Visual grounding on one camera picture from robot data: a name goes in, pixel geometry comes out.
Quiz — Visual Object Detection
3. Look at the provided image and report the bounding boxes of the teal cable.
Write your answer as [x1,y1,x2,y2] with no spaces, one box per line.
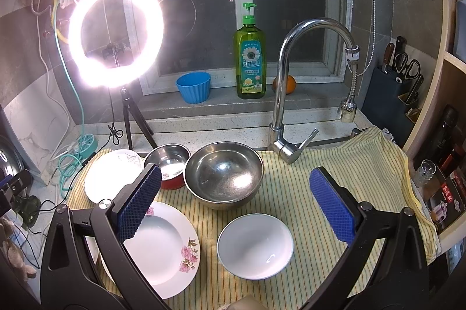
[50,0,96,200]

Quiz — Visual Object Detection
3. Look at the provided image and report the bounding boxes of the white leaf-pattern plate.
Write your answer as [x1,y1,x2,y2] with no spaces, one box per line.
[84,149,144,203]

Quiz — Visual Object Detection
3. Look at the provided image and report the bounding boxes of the floral deep plate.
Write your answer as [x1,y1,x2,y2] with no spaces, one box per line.
[98,200,202,300]

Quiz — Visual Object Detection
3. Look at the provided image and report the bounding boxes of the small glass jar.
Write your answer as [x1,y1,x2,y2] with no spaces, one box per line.
[412,159,437,188]

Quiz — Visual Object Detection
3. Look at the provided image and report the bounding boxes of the white ceramic bowl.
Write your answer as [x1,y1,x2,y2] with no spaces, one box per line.
[216,213,294,281]

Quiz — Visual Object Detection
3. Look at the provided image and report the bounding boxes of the white cable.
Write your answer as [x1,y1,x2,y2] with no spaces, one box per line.
[30,0,79,162]

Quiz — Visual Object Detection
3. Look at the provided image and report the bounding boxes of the dark green suction holder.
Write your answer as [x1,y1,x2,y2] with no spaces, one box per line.
[13,195,41,228]

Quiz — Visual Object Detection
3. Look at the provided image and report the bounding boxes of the steel pot lid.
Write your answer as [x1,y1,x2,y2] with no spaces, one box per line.
[0,135,24,180]

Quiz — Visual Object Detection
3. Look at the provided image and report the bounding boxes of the chrome kitchen faucet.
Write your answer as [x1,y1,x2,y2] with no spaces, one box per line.
[268,17,361,166]

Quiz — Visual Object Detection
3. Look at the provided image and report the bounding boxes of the teal round power strip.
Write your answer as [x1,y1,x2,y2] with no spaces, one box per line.
[75,133,98,161]

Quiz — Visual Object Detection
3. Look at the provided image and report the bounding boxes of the orange fruit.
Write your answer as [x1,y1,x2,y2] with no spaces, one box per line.
[273,75,297,95]

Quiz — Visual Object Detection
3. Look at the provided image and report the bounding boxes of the black scissors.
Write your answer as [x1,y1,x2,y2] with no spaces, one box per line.
[393,52,421,84]

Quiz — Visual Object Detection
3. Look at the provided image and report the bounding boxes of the large stainless steel bowl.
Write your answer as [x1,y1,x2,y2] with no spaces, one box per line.
[183,141,264,211]

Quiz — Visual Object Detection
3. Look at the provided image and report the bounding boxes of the blue silicone cup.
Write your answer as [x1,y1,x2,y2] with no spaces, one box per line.
[176,72,211,104]

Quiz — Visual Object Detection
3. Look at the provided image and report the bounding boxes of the black ring light cable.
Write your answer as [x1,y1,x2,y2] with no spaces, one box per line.
[103,3,125,146]

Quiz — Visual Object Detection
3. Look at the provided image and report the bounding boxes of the gloved hand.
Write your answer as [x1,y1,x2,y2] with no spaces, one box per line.
[0,217,37,282]

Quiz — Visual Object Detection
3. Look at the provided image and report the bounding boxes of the green dish soap bottle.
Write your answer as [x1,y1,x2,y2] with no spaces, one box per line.
[233,2,267,99]

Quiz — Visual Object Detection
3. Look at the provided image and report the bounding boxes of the red steel bowl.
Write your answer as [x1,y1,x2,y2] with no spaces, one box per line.
[144,144,190,190]

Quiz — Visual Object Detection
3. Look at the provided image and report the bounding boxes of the pull-out sprayer hose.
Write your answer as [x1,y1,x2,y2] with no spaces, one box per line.
[336,0,377,124]

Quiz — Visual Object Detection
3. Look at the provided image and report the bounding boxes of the dark knife block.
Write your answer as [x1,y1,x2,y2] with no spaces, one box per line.
[362,68,419,147]

